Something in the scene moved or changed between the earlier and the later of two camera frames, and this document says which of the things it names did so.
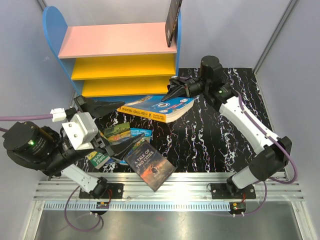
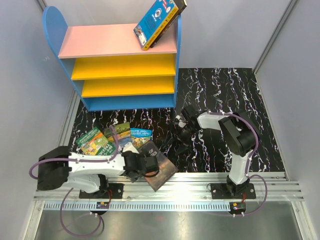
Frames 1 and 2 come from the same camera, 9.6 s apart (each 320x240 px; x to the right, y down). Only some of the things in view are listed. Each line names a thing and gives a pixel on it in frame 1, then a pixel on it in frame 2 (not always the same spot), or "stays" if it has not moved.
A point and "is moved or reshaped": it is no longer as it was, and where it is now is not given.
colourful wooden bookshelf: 114,60 stays
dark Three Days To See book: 173,10 is moved or reshaped
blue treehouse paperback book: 154,108 → 155,21
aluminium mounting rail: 181,187 stays
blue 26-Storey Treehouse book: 147,134 stays
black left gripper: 118,150 → 134,180
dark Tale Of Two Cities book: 150,165 stays
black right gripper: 178,88 → 184,144
